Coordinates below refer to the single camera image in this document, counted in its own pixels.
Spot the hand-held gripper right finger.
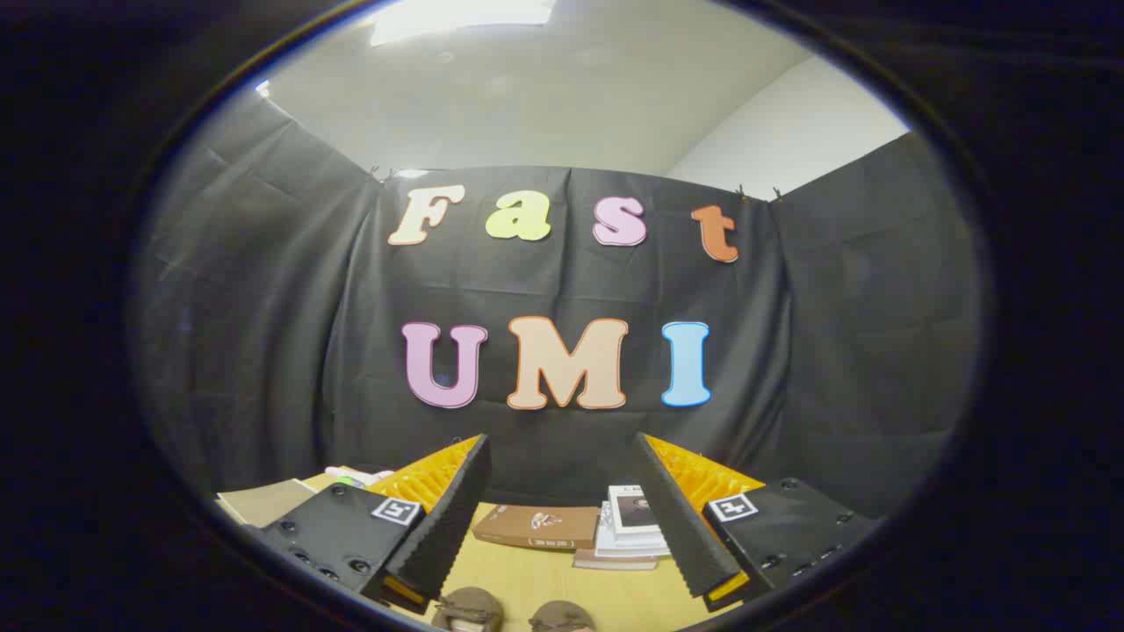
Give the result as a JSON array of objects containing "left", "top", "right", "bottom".
[{"left": 630, "top": 432, "right": 881, "bottom": 614}]

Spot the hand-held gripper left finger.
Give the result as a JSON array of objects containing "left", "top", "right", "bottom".
[{"left": 262, "top": 433, "right": 493, "bottom": 615}]

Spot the brown fuzzy shoe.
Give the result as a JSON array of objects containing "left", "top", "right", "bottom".
[
  {"left": 529, "top": 600, "right": 596, "bottom": 632},
  {"left": 432, "top": 586, "right": 505, "bottom": 632}
]

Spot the beige fabric storage box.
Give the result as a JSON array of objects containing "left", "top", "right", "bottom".
[{"left": 217, "top": 478, "right": 317, "bottom": 528}]

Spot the white cover book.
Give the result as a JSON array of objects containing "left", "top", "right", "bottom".
[{"left": 595, "top": 485, "right": 673, "bottom": 560}]

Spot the thin pinkish book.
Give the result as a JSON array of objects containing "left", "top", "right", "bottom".
[{"left": 573, "top": 548, "right": 659, "bottom": 571}]

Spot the brown cover book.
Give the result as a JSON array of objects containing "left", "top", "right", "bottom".
[{"left": 472, "top": 504, "right": 602, "bottom": 551}]

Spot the pink and green plush toy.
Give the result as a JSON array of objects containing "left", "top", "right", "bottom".
[{"left": 325, "top": 467, "right": 396, "bottom": 489}]

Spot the black backdrop cloth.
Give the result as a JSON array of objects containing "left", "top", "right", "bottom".
[{"left": 132, "top": 92, "right": 983, "bottom": 521}]

